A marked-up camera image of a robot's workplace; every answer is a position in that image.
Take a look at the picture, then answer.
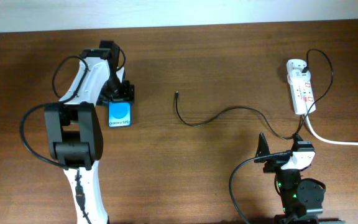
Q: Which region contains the blue screen Galaxy smartphone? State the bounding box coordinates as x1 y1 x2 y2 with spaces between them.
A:
108 102 132 128

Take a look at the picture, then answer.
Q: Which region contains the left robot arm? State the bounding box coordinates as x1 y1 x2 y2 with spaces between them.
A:
44 40 135 223

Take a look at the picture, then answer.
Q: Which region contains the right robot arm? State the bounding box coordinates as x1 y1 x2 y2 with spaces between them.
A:
255 133 326 223

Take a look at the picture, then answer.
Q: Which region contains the white USB charger plug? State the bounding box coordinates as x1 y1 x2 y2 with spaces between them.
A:
287 67 311 85

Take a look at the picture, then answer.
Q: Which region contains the white power strip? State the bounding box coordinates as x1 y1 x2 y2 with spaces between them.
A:
286 59 316 115

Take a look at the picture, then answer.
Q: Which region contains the white power strip cord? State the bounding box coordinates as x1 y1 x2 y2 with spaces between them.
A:
303 102 358 148

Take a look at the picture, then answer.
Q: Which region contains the black USB charging cable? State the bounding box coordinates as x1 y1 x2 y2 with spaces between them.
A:
174 49 334 141

